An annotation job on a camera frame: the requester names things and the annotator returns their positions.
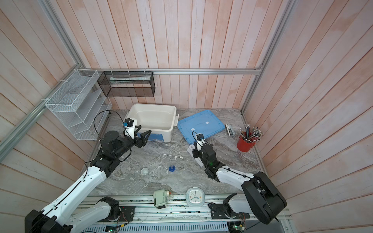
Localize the white plastic storage bin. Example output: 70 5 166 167
126 103 179 143

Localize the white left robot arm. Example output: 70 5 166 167
24 118 152 233

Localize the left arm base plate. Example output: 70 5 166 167
119 205 136 223

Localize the black mesh wall basket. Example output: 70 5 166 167
98 71 156 98

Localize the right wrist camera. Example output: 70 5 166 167
197 134 205 141

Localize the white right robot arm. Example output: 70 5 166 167
191 132 287 224

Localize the clear glass petri dish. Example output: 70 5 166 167
153 166 169 181

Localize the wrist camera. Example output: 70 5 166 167
123 118 135 128
197 134 205 141

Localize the small white dish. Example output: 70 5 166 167
140 168 149 175

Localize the red pencil cup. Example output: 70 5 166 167
237 124 263 152

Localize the blue base glass cylinder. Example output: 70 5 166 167
168 165 176 172

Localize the white test tube rack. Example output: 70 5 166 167
187 145 204 167

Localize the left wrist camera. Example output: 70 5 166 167
123 118 135 128

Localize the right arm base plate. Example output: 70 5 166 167
208 203 250 219

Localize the blue plastic bin lid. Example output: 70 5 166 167
177 110 225 145

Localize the white mesh wall shelf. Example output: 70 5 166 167
46 70 112 141

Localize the white analog alarm clock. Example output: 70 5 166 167
186 187 205 207

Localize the white green timer device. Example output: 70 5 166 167
153 189 171 209

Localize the white capped test tube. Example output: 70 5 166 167
163 154 184 159

